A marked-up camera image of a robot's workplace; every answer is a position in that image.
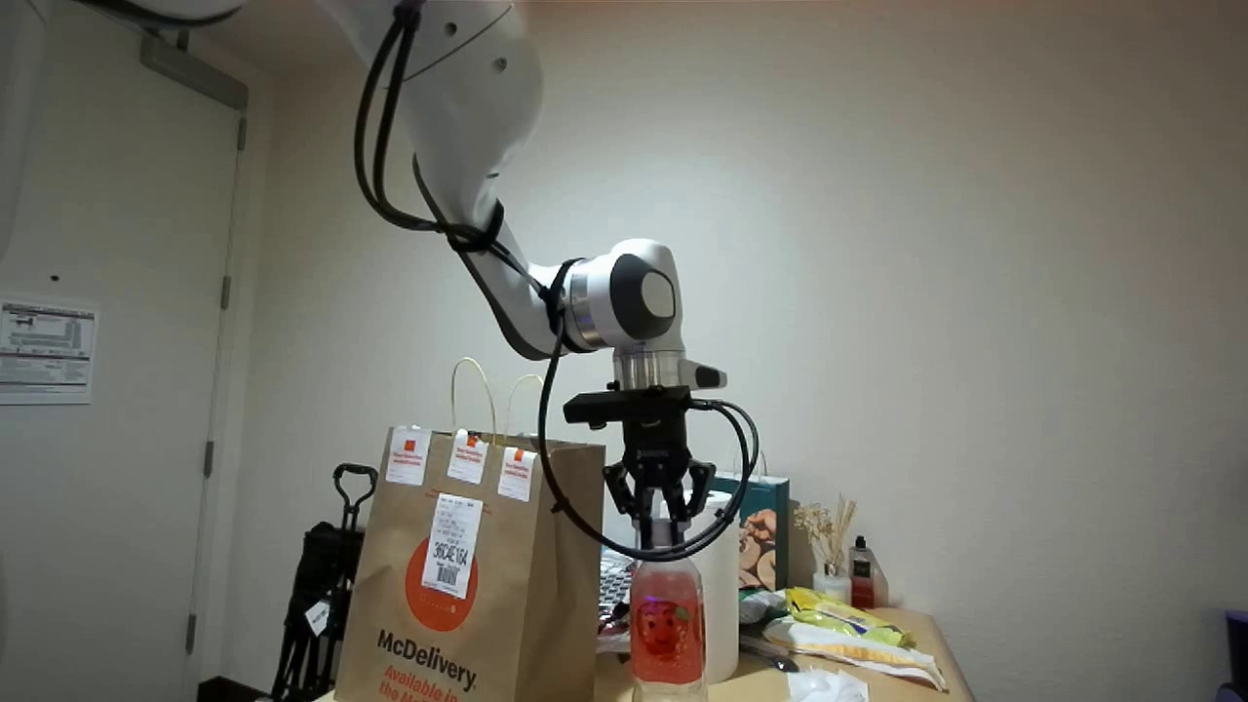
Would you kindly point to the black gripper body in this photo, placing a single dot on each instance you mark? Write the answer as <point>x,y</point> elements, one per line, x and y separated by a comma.
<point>657,452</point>

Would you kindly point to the clear bottle with red label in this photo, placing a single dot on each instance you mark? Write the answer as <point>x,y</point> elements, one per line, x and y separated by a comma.
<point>667,630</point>

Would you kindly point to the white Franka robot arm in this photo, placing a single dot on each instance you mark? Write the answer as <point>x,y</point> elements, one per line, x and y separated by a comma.
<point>470,90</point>

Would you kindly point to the brown McDelivery paper bag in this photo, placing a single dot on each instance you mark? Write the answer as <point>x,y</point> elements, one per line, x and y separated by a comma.
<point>494,626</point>

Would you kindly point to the yellow snack bag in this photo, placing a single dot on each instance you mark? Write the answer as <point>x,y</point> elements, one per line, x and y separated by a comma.
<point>840,615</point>

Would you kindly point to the small red bottle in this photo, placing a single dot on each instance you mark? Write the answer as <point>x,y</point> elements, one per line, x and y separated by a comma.
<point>860,578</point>

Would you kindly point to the white snack bag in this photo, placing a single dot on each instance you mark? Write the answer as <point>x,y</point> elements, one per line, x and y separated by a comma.
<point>864,656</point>

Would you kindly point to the grey keyboard clutter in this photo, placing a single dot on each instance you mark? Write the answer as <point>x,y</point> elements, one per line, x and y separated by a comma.
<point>615,606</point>

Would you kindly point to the white paper towel roll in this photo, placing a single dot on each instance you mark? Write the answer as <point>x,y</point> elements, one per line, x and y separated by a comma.
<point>723,606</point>

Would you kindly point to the reed diffuser jar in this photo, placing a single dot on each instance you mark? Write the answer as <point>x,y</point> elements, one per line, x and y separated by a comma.
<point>830,552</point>

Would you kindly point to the clear crumpled plastic wrap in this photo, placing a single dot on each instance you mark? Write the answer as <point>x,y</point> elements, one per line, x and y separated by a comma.
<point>826,687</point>

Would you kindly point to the black folding cart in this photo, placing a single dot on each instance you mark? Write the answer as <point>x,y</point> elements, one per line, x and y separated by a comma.
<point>318,587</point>

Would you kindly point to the white door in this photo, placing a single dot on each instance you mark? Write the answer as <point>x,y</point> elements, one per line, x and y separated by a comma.
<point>132,521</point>

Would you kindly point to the dark blue box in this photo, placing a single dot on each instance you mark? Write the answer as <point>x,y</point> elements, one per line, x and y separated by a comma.
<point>1237,648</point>

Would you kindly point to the grey door closer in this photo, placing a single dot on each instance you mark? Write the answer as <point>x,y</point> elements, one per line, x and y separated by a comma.
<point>195,71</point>

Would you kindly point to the white paper door sign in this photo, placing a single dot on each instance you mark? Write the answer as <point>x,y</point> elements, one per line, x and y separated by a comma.
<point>43,352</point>

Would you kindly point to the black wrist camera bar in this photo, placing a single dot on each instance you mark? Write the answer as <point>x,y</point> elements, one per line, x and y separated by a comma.
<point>637,406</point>

